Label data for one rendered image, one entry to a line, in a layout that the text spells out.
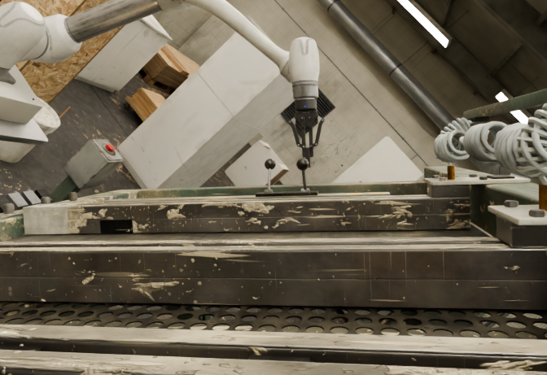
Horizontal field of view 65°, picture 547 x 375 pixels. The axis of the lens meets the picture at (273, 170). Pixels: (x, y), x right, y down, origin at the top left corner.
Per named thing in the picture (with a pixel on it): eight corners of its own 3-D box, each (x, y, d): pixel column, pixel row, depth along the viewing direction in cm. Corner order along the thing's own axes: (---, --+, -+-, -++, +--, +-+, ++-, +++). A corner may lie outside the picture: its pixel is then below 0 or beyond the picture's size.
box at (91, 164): (78, 167, 180) (107, 138, 177) (96, 188, 179) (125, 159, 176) (59, 168, 168) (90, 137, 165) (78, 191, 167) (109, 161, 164)
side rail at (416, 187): (146, 215, 176) (144, 189, 175) (424, 210, 157) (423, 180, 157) (138, 218, 170) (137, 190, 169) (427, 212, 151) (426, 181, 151)
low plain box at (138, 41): (89, 58, 523) (142, 2, 507) (117, 96, 510) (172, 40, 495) (21, 28, 427) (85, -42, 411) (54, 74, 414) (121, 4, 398)
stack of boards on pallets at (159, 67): (182, 78, 903) (197, 63, 896) (211, 113, 882) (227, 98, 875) (109, 38, 666) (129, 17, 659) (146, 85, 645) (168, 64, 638)
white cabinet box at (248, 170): (234, 172, 693) (266, 142, 682) (255, 199, 682) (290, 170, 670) (224, 171, 650) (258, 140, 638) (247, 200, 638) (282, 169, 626)
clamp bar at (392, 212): (45, 228, 117) (39, 141, 116) (512, 221, 97) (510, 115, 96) (19, 236, 107) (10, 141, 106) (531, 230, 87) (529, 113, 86)
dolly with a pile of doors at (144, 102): (146, 111, 557) (163, 95, 552) (168, 140, 547) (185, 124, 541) (117, 102, 498) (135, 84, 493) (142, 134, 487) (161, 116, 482)
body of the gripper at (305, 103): (318, 99, 152) (319, 125, 153) (295, 101, 154) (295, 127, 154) (317, 97, 145) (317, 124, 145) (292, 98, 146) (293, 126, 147)
